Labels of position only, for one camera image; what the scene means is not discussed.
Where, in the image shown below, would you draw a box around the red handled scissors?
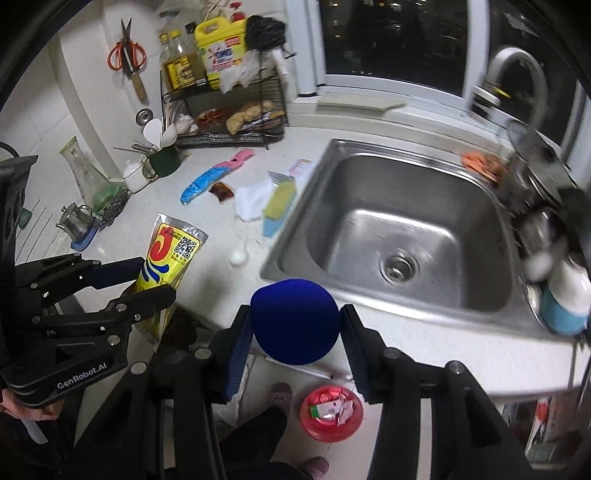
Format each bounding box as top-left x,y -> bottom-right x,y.
107,17 -> 147,75

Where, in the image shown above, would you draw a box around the black wire rack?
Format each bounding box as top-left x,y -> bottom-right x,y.
159,67 -> 291,149

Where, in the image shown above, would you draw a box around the person's left hand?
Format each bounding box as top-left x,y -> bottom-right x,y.
0,390 -> 63,423

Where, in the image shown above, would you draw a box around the blue snack wrapper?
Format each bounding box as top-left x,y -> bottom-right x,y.
180,166 -> 232,205

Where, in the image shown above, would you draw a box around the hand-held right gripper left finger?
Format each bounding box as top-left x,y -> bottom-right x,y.
69,305 -> 254,480

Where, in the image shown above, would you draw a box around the bundle of steel cutlery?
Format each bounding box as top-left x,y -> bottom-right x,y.
115,141 -> 160,155

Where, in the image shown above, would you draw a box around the person's dark trouser leg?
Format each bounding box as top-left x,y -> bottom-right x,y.
217,404 -> 315,480

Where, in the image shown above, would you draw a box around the steel faucet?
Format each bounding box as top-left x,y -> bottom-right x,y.
466,46 -> 550,134

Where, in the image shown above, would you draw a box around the white plastic bag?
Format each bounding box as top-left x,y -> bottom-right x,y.
219,48 -> 273,95

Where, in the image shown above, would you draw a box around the ginger root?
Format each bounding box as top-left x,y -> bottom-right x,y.
225,100 -> 273,136

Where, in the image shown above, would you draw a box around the bag of red chillies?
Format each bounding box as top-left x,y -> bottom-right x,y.
196,106 -> 236,130

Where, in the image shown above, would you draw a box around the green white medicine box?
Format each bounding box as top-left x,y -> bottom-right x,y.
308,399 -> 342,418

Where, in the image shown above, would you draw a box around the small steel pot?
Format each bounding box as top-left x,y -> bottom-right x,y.
515,208 -> 566,259

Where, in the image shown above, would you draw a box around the white ceramic spoon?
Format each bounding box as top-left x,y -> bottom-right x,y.
230,237 -> 252,268

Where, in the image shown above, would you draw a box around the glass carafe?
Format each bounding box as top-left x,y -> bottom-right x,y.
60,136 -> 112,213

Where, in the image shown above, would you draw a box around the dark capped sauce bottle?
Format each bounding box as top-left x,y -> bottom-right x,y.
185,22 -> 208,86

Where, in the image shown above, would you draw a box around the brown sauce sachet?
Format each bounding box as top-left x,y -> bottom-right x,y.
209,181 -> 235,204

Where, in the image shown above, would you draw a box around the black plastic bag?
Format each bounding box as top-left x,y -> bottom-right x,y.
245,15 -> 287,51

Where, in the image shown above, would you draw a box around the red plastic bin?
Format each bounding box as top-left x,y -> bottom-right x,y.
298,385 -> 365,444

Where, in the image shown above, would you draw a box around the yellow seasoning packet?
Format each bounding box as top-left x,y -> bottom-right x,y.
134,213 -> 209,342

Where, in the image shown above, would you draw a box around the steel wool scourer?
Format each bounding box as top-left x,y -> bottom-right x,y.
95,187 -> 132,227

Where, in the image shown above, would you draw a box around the yellow detergent jug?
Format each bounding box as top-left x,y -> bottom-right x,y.
194,2 -> 252,90

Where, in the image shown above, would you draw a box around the white pink printed box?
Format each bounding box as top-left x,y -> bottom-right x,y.
288,158 -> 315,181

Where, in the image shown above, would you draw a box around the white cloth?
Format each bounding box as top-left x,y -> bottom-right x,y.
235,178 -> 278,222

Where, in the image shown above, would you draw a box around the green enamel mug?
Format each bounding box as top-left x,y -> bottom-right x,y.
142,144 -> 181,181

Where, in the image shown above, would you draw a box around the green plastic dish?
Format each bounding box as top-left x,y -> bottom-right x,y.
90,182 -> 125,215

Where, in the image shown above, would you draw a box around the blue coaster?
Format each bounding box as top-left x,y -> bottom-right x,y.
70,226 -> 99,252

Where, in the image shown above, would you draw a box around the blue white bowl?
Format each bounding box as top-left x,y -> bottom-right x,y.
540,261 -> 591,337

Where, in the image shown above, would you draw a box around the pink wrapper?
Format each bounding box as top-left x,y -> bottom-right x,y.
215,148 -> 256,174

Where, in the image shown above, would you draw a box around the crumpled white red wrapper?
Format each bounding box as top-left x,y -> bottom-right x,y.
318,387 -> 358,423

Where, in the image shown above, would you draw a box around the wooden handled knife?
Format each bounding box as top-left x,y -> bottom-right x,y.
128,69 -> 149,103

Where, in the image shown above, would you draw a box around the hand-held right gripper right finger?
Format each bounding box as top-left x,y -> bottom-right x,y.
341,304 -> 536,480

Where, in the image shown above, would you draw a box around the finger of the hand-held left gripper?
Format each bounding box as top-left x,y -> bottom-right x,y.
14,254 -> 147,308
28,286 -> 177,344

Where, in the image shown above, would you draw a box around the blue bottle cap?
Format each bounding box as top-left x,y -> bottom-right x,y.
250,278 -> 341,366

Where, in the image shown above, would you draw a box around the steel teapot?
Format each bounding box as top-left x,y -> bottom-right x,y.
55,202 -> 95,241

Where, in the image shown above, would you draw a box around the orange cloth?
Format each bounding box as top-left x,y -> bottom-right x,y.
462,151 -> 506,183

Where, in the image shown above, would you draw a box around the stainless steel sink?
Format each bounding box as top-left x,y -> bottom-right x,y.
260,137 -> 546,340

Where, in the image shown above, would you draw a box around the white framed window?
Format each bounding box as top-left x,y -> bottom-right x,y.
286,0 -> 587,148

